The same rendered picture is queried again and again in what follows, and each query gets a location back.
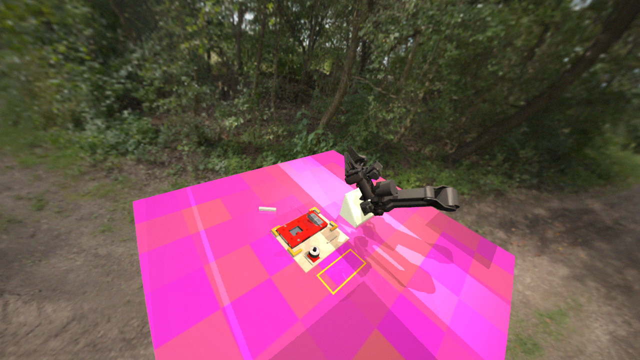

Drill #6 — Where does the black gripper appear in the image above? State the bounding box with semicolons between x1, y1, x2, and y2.
344;145;373;189

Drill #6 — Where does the black wheel with beige rim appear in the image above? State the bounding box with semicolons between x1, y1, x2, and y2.
308;246;320;258

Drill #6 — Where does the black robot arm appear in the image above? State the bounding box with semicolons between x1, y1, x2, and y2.
359;160;460;216

